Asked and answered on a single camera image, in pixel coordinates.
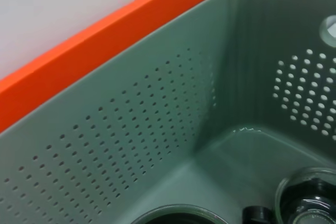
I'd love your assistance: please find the orange bin handle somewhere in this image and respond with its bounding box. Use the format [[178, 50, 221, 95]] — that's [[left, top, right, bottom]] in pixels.
[[0, 0, 266, 133]]

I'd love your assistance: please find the grey-green perforated storage bin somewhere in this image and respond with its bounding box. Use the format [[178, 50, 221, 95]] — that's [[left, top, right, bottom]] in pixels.
[[0, 0, 336, 224]]

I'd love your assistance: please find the glass teacup black sleeve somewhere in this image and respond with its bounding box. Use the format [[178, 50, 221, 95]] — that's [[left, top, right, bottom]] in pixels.
[[130, 202, 229, 224], [243, 166, 336, 224]]

